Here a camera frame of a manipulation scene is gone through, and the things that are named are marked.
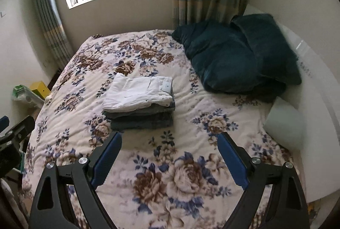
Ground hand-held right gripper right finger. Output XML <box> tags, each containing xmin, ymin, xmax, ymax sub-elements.
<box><xmin>217</xmin><ymin>132</ymin><xmax>311</xmax><ymax>229</ymax></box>

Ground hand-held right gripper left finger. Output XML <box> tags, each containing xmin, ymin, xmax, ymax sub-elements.
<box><xmin>29</xmin><ymin>131</ymin><xmax>123</xmax><ymax>229</ymax></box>

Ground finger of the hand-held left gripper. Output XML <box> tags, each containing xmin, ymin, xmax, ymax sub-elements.
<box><xmin>0</xmin><ymin>115</ymin><xmax>35</xmax><ymax>148</ymax></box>

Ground white pants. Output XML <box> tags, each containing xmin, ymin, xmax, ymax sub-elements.
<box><xmin>102</xmin><ymin>72</ymin><xmax>174</xmax><ymax>113</ymax></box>

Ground dark grey folded pants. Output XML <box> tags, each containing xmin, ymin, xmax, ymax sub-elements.
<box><xmin>109</xmin><ymin>112</ymin><xmax>175</xmax><ymax>132</ymax></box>

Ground green and white package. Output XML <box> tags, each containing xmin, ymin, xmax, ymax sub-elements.
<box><xmin>12</xmin><ymin>85</ymin><xmax>45</xmax><ymax>110</ymax></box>

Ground yellow box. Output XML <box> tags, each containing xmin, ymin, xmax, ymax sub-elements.
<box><xmin>29</xmin><ymin>81</ymin><xmax>51</xmax><ymax>100</ymax></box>

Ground floral blanket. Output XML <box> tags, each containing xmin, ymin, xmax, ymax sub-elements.
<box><xmin>21</xmin><ymin>29</ymin><xmax>302</xmax><ymax>229</ymax></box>

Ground pale blue pillow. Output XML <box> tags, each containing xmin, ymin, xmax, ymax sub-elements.
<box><xmin>263</xmin><ymin>98</ymin><xmax>306</xmax><ymax>152</ymax></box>

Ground dark teal pillow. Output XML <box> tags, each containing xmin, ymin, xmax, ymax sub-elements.
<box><xmin>231</xmin><ymin>14</ymin><xmax>303</xmax><ymax>103</ymax></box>
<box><xmin>172</xmin><ymin>21</ymin><xmax>260</xmax><ymax>94</ymax></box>

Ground white headboard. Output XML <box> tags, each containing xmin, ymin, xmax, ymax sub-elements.
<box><xmin>243</xmin><ymin>3</ymin><xmax>340</xmax><ymax>203</ymax></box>

